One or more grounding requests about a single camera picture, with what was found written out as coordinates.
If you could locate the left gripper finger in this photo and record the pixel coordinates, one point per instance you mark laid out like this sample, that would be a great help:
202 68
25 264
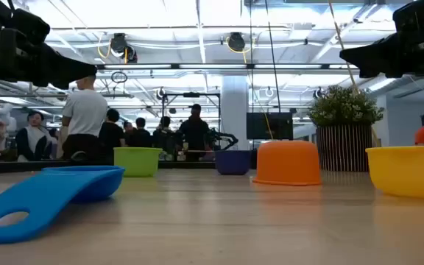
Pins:
68 73

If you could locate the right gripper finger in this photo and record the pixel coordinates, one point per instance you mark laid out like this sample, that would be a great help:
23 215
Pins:
374 57

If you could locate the green measuring cup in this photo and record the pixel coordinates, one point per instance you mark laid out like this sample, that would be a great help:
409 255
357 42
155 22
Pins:
137 162

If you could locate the yellow measuring cup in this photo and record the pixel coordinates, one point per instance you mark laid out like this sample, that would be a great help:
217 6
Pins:
407 169

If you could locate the blue measuring cup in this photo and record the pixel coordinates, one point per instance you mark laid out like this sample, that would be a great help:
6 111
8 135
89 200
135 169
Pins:
42 198

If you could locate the orange measuring cup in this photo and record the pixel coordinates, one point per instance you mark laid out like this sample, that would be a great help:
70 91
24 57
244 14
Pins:
287 162

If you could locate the indigo measuring cup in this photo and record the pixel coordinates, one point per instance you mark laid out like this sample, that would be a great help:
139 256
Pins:
233 162

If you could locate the black background robot arm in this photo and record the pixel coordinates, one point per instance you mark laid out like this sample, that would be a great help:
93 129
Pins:
226 138

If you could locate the small black ceiling reel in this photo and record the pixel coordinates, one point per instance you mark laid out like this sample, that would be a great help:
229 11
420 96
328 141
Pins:
318 92
160 93

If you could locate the small dark dome object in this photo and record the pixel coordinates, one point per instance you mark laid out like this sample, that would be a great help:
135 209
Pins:
78 156

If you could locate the potted plant in striped pot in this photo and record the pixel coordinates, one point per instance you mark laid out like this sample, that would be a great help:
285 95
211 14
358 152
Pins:
344 147

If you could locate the black monitor screen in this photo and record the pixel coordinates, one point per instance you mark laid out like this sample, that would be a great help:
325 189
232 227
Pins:
269 127

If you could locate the long ceiling light strip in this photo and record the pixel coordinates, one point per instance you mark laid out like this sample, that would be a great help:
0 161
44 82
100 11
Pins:
212 66

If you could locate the white pillar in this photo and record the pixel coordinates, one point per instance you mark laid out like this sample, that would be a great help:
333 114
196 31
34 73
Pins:
234 110

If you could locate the black aluminium table frame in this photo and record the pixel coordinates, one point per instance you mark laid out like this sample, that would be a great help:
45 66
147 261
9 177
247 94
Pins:
13 167

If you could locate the black background rig frame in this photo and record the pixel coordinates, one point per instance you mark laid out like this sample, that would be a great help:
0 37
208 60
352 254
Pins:
191 94

